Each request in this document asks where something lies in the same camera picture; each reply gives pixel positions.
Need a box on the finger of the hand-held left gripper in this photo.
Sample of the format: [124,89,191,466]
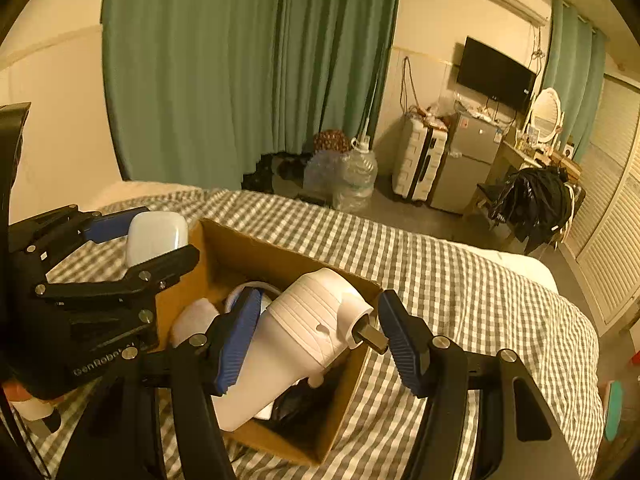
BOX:
[34,244,201,317]
[9,204,152,281]

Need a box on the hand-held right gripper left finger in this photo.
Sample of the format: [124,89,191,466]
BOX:
[55,289,263,480]

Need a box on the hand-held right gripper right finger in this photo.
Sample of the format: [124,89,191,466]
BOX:
[378,290,568,480]

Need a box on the white rounded case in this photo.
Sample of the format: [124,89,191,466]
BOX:
[125,211,189,268]

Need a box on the white tissue pack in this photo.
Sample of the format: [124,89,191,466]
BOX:
[171,297,224,350]

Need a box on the white ring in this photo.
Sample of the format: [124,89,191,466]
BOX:
[222,282,283,313]

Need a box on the white handheld electric tool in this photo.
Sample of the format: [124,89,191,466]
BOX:
[212,267,388,433]

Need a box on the cardboard box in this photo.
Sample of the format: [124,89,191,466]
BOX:
[152,217,383,467]

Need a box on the black glossy object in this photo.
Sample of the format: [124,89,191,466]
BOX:
[272,360,351,421]

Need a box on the white plastic object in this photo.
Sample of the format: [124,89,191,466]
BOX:
[20,397,62,433]

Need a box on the grey checked bed sheet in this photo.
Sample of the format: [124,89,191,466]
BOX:
[0,187,606,480]

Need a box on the black and white bundle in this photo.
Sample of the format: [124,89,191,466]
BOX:
[242,152,313,193]

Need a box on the wooden chair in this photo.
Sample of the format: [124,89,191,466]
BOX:
[472,182,507,221]

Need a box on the green curtain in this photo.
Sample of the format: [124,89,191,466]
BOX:
[542,0,608,161]
[272,0,403,161]
[101,0,287,188]

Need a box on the clear water jug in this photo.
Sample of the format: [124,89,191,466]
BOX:
[332,135,378,213]

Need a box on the crumpled clear plastic bottle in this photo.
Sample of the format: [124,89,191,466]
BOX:
[304,152,347,207]

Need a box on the white suitcase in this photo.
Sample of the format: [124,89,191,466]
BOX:
[391,115,448,205]

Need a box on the silver small fridge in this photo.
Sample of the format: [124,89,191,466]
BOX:
[429,111,506,216]

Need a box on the black clothes pile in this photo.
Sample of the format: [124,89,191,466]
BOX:
[492,165,573,256]

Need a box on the floral fabric bag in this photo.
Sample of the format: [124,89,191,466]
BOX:
[313,129,352,153]

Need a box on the wooden dressing table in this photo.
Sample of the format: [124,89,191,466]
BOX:
[492,137,583,196]

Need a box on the green board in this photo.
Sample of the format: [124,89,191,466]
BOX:
[603,380,624,441]

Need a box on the white louvred wardrobe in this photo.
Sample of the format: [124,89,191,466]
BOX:
[565,72,640,333]

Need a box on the clear plastic bag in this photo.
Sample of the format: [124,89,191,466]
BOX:
[434,91,482,117]

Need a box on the white oval mirror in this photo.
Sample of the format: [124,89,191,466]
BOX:
[525,87,564,147]

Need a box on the wall cable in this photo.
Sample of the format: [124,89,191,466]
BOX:
[400,55,427,112]

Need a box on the black wall television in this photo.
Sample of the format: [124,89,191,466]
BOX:
[456,36,538,111]

